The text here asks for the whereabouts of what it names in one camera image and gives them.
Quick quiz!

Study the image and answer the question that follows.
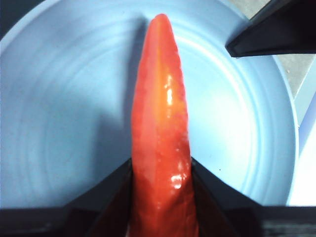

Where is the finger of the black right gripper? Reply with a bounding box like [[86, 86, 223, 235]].
[[226, 0, 316, 58]]

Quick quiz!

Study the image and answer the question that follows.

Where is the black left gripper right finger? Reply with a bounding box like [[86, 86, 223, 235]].
[[191, 158, 260, 237]]

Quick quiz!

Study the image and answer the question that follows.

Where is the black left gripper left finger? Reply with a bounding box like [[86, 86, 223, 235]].
[[66, 158, 133, 237]]

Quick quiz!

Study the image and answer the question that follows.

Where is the orange carrot with green leaves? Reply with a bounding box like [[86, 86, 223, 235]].
[[129, 13, 200, 237]]

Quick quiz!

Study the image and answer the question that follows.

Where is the light blue round plate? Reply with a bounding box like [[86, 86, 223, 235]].
[[0, 0, 300, 207]]

